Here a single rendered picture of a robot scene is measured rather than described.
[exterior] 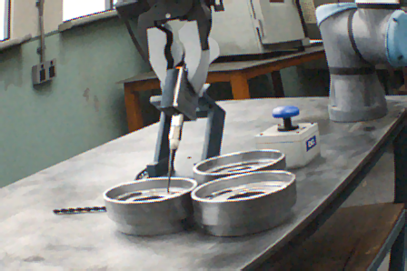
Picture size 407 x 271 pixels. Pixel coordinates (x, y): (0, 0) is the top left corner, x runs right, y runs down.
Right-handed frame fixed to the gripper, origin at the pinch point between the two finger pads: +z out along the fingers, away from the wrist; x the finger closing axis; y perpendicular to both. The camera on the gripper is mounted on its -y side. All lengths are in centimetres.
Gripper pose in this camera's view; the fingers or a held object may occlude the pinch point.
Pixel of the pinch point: (181, 85)
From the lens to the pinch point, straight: 83.9
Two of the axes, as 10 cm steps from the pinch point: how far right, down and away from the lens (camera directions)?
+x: -8.7, 0.5, 4.9
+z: 1.5, 9.7, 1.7
